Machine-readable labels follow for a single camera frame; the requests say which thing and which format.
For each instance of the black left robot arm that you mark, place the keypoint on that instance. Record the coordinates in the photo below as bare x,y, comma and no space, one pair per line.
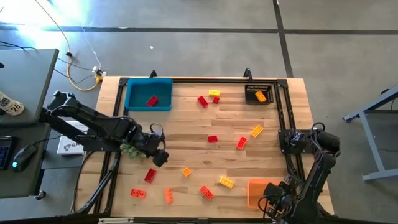
93,123

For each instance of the white printed box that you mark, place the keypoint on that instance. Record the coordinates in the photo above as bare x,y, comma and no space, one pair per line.
66,146

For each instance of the orange translucent bin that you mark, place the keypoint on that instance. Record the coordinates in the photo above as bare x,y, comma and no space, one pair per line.
255,193

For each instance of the black aluminium table frame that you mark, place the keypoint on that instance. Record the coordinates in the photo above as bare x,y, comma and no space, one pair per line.
202,80

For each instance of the yellow long block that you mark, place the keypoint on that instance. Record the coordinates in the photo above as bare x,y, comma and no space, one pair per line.
226,182
214,93

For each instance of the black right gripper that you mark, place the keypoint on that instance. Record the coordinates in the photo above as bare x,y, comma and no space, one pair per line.
281,205

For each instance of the red long block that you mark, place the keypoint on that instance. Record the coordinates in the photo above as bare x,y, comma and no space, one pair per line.
150,175
202,101
152,101

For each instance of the dark grey desk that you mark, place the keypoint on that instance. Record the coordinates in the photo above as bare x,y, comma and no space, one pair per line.
18,183

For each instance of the black frame clamp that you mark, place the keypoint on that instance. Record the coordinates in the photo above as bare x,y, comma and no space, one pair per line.
153,74
247,74

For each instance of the grey side desk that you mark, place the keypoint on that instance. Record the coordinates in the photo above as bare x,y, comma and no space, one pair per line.
28,81

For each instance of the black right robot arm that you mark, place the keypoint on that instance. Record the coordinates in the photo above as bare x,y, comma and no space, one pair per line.
320,165

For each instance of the small red block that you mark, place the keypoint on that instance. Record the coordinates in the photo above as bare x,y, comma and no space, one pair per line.
212,139
216,99

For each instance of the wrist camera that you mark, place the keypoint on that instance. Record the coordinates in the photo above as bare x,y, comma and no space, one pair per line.
271,189
160,158

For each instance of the orange-red long block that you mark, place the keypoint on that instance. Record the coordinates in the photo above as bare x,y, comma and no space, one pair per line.
206,192
138,193
241,143

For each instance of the grey metal stand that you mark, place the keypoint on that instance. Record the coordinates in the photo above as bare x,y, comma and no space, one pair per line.
373,143

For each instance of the blue plastic bin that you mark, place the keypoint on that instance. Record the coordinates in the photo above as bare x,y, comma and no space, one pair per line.
140,93

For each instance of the black computer mouse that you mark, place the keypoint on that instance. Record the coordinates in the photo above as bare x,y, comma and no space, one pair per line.
23,157

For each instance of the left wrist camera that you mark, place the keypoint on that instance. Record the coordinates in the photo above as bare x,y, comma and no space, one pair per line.
160,158

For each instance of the white power adapter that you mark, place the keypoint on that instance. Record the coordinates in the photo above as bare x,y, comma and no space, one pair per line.
95,68

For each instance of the amber long block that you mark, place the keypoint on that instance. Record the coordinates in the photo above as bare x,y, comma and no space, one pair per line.
257,131
260,96

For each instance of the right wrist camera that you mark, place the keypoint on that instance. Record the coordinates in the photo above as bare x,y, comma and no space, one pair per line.
271,189

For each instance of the black caster wheel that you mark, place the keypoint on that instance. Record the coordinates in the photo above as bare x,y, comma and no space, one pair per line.
40,195

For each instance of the orange long block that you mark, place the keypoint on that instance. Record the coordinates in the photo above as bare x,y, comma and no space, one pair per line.
168,196

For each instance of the green plant in white pot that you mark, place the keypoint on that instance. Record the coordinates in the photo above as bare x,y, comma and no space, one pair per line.
130,152

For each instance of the black keyboard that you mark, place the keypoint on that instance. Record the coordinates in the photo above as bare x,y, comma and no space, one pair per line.
4,152

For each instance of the silver bracket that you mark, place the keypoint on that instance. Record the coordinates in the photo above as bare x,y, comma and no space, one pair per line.
115,220

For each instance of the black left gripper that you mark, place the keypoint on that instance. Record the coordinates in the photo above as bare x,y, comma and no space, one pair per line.
147,143

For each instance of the small amber block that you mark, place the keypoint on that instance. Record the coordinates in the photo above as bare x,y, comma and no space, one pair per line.
186,172

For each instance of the black mesh basket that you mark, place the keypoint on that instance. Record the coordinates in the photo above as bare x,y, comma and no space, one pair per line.
250,98

